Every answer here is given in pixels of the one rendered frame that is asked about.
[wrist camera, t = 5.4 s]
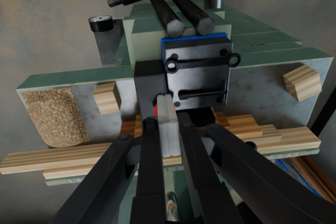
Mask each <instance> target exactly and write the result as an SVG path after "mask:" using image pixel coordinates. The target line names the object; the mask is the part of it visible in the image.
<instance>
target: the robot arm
mask: <svg viewBox="0 0 336 224"><path fill-rule="evenodd" d="M141 127H142V135H140V136H138V137H133V135H132V134H121V135H120V136H118V137H117V138H116V139H115V140H114V141H113V143H112V144H111V145H110V146H109V148H108V149H107V150H106V151H105V153H104V154H103V155H102V156H101V158H100V159H99V160H98V161H97V163H96V164H95V165H94V166H93V168H92V169H91V170H90V171H89V173H88V174H87V175H86V176H85V178H84V179H83V180H82V181H81V183H80V184H79V185H78V186H77V188H76V189H75V190H74V191H73V193H72V194H71V195H70V196H69V198H68V199H67V200H66V201H65V203H64V204H63V205H62V206H61V208H60V209H59V210H58V211H57V213H56V214H55V215H54V216H53V218H52V219H51V220H50V221H49V223H48V224H112V221H113V219H114V217H115V215H116V213H117V211H118V209H119V207H120V205H121V202H122V200H123V198H124V196H125V194H126V192H127V190H128V188H129V186H130V184H131V181H132V179H133V177H134V175H135V173H136V171H137V169H138V176H137V185H136V195H135V196H134V197H133V198H132V205H131V213H130V221H129V224H244V222H243V220H242V217H241V215H240V213H239V211H238V209H237V207H236V205H235V203H234V200H233V198H232V196H231V194H230V192H229V190H228V188H227V186H226V185H222V184H221V182H220V180H219V177H218V175H217V173H216V170H217V171H218V172H219V173H220V174H221V175H222V177H223V178H224V179H225V180H226V181H227V182H228V183H229V185H230V186H231V187H232V188H233V189H234V190H235V192H236V193H237V194H238V195H239V196H240V197H241V198H242V200H243V201H244V202H245V203H246V204H247V205H248V207H249V208H250V209H251V210H252V211H253V212H254V213H255V215H256V216H257V217H258V218H259V219H260V220H261V222H262V223H263V224H336V204H334V203H332V202H330V201H327V200H325V199H323V198H321V197H319V196H317V195H316V194H315V193H313V192H312V191H311V190H309V189H308V188H307V187H305V186H304V185H302V184H301V183H300V182H298V181H297V180H296V179H294V178H293V177H292V176H290V175H289V174H287V173H286V172H285V171H283V170H282V169H281V168H279V167H278V166H277V165H275V164H274V163H272V162H271V161H270V160H268V159H267V158H266V157H264V156H263V155H262V154H260V153H259V152H258V151H256V150H255V149H253V148H252V147H251V146H249V145H248V144H247V143H245V142H244V141H243V140H241V139H240V138H238V137H237V136H236V135H234V134H233V133H232V132H230V131H229V130H228V129H226V128H225V127H223V126H222V125H220V124H217V123H212V124H208V125H207V126H206V127H205V129H199V128H197V127H196V125H195V124H193V123H192V121H191V119H190V116H189V114H188V113H186V112H180V113H176V111H175V107H174V103H173V100H172V96H171V95H170V94H165V95H158V96H157V115H156V116H148V117H147V118H145V119H143V120H142V121H141ZM180 154H181V163H182V164H183V167H184V172H185V177H186V181H187V186H188V191H189V195H190V200H191V204H192V209H193V214H194V218H193V219H190V220H188V221H185V222H179V221H170V220H167V207H166V194H165V181H164V168H163V157H170V155H173V156H179V155H180ZM138 164H139V166H138ZM214 167H215V168H216V170H215V168H214Z"/></svg>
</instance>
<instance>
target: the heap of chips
mask: <svg viewBox="0 0 336 224"><path fill-rule="evenodd" d="M21 95H22V97H23V99H24V100H25V102H26V104H27V110H28V113H29V115H30V118H31V120H32V122H33V124H34V125H35V127H36V129H37V131H38V132H39V134H40V136H41V137H42V139H43V140H44V142H45V143H46V144H47V145H49V146H50V147H54V148H63V147H71V146H75V145H78V144H80V143H88V142H91V140H90V137H89V134H88V132H87V129H86V127H85V124H84V121H83V119H82V116H81V114H80V111H79V109H78V106H77V103H76V101H75V98H74V96H73V93H72V90H71V88H70V87H66V88H56V89H47V90H37V91H27V92H21Z"/></svg>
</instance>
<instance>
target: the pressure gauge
mask: <svg viewBox="0 0 336 224"><path fill-rule="evenodd" d="M100 17H101V19H100ZM88 21H89V25H90V29H91V31H93V32H106V31H109V30H112V29H113V28H114V23H113V19H112V16H111V15H108V16H107V15H100V16H94V17H91V18H89V19H88Z"/></svg>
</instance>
